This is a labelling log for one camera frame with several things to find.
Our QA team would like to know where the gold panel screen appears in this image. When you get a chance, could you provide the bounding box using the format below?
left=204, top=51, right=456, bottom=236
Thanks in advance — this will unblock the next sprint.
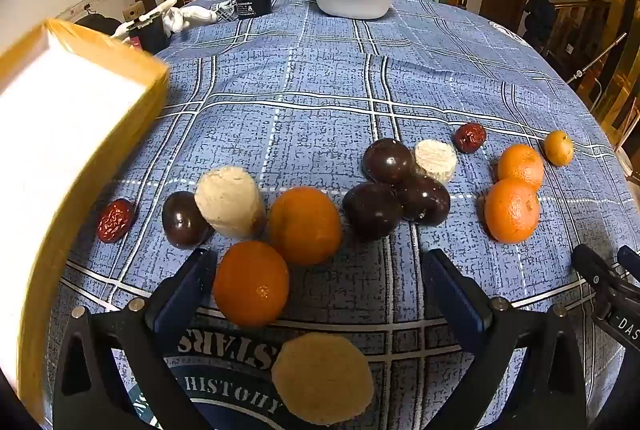
left=590, top=0, right=640, bottom=145

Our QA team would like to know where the white cloth glove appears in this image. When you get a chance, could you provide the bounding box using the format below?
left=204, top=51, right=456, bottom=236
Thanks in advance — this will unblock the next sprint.
left=167, top=4, right=233, bottom=34

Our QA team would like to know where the white foam box yellow tape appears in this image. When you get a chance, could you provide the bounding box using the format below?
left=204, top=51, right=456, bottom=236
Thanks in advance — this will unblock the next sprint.
left=0, top=18, right=171, bottom=426

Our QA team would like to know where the beige cake roll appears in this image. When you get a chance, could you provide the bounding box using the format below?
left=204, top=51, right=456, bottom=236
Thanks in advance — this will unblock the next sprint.
left=194, top=166, right=267, bottom=239

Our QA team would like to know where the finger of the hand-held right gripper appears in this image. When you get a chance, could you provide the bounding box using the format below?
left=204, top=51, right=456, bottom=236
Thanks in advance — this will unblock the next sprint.
left=571, top=244, right=627, bottom=311
left=617, top=245, right=640, bottom=283

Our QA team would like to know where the black battery box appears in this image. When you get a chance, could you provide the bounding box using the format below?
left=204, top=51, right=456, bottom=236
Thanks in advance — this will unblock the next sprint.
left=235, top=0, right=273, bottom=18

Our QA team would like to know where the dark purple passion fruit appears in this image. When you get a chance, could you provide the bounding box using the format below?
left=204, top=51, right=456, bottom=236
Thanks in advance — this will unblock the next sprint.
left=342, top=182, right=403, bottom=241
left=395, top=173, right=452, bottom=225
left=362, top=138, right=416, bottom=185
left=161, top=191, right=213, bottom=249

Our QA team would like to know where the white toy with black device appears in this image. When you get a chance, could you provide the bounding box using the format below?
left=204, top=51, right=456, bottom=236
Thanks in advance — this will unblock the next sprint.
left=110, top=0, right=179, bottom=41

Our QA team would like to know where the orange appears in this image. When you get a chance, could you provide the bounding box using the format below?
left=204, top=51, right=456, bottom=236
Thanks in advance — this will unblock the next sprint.
left=483, top=178, right=542, bottom=245
left=496, top=144, right=546, bottom=193
left=268, top=186, right=343, bottom=265
left=212, top=240, right=291, bottom=328

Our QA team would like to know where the red date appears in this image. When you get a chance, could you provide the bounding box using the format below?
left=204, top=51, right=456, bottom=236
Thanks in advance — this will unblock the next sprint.
left=96, top=198, right=137, bottom=244
left=453, top=123, right=487, bottom=154

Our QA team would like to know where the metal mop pole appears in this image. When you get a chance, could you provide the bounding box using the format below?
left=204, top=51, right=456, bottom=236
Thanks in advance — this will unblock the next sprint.
left=567, top=32, right=628, bottom=83

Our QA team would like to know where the small beige cake piece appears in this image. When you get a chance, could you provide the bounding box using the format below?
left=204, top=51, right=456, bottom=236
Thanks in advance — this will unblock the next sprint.
left=414, top=139, right=458, bottom=185

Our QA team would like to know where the small yellow-orange fruit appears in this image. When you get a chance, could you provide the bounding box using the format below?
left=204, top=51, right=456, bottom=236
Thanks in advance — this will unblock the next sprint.
left=543, top=130, right=575, bottom=167

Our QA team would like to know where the beige cake piece front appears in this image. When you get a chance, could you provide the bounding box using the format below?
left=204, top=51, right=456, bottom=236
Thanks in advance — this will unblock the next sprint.
left=271, top=332, right=375, bottom=426

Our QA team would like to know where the black box pink label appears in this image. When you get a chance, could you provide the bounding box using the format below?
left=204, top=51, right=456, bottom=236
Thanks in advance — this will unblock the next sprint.
left=127, top=17, right=171, bottom=54

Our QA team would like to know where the black sofa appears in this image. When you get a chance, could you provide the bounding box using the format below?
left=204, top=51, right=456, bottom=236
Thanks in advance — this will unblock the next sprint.
left=80, top=12, right=121, bottom=35

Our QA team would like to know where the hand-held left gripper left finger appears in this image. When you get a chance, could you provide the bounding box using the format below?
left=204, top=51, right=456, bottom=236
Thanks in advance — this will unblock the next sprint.
left=52, top=249, right=221, bottom=430

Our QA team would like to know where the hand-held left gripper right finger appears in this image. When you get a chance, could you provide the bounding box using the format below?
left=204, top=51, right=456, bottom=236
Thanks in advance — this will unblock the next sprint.
left=420, top=249, right=588, bottom=430

